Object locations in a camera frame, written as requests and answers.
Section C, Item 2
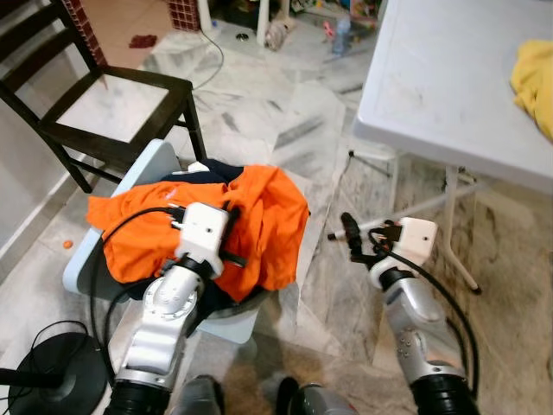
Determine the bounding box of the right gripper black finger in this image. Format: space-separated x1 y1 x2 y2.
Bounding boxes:
340 212 365 258

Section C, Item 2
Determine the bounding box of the orange shirt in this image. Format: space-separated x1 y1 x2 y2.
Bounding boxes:
86 164 310 303

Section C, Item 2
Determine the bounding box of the yellow shirt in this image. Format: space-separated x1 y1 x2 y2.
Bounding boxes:
510 39 553 141

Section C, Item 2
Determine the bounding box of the robot left leg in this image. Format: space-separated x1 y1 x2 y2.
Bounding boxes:
168 374 226 415

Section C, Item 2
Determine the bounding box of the robot leg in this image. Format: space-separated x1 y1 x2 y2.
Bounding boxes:
168 374 226 415
275 376 368 415

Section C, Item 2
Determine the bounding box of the dark wooden chair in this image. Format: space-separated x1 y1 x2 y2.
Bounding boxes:
0 0 208 193

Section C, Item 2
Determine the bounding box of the robot right leg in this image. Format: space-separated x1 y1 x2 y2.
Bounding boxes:
275 376 368 415

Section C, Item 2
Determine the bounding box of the white folding table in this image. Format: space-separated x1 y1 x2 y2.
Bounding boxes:
327 0 553 295

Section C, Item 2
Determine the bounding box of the small beige plush toy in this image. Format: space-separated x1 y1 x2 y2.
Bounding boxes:
264 17 299 51

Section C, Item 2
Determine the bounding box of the clear plastic bottle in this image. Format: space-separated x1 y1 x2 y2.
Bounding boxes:
333 13 355 57

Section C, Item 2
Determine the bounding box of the black round stand base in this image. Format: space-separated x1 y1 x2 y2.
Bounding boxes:
0 320 109 415

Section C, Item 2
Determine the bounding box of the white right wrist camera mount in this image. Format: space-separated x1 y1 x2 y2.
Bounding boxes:
396 218 438 265

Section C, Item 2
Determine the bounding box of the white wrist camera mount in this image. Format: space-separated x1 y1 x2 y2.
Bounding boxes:
396 218 438 265
177 203 231 262

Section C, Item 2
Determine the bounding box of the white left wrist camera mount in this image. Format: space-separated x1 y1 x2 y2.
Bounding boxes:
177 203 231 262

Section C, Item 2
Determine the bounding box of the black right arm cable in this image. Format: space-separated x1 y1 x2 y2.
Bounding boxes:
367 229 480 400

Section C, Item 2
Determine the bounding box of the thin black floor cable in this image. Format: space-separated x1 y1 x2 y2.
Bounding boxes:
190 22 226 92

